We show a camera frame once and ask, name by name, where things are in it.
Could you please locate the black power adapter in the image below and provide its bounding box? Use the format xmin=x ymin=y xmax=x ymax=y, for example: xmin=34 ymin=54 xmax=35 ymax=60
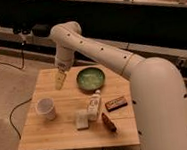
xmin=32 ymin=24 xmax=51 ymax=38

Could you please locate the brown rectangular box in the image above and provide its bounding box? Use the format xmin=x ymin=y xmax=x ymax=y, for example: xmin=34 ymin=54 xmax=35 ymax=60
xmin=105 ymin=97 xmax=127 ymax=112

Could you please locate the white plastic bottle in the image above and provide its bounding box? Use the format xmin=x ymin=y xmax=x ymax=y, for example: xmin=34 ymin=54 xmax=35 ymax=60
xmin=87 ymin=90 xmax=102 ymax=121

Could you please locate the black floor cable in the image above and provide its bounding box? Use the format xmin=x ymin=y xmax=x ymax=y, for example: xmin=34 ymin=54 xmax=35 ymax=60
xmin=0 ymin=37 xmax=76 ymax=150

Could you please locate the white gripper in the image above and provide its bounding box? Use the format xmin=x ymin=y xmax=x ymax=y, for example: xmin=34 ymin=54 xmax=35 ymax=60
xmin=54 ymin=48 xmax=74 ymax=90

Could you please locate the green ceramic bowl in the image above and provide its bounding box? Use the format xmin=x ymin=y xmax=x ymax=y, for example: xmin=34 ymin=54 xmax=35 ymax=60
xmin=76 ymin=67 xmax=105 ymax=91

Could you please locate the white ceramic cup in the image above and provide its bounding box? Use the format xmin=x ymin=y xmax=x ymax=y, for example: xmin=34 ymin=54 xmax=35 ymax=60
xmin=35 ymin=97 xmax=56 ymax=120

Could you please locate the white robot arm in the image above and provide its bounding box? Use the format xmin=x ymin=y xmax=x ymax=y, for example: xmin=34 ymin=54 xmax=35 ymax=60
xmin=50 ymin=21 xmax=187 ymax=150

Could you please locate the wooden table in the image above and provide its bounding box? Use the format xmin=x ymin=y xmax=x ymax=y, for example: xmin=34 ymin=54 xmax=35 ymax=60
xmin=18 ymin=67 xmax=139 ymax=150

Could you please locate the white sponge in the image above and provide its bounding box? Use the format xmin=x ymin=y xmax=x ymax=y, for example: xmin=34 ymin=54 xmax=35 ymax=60
xmin=75 ymin=110 xmax=89 ymax=130

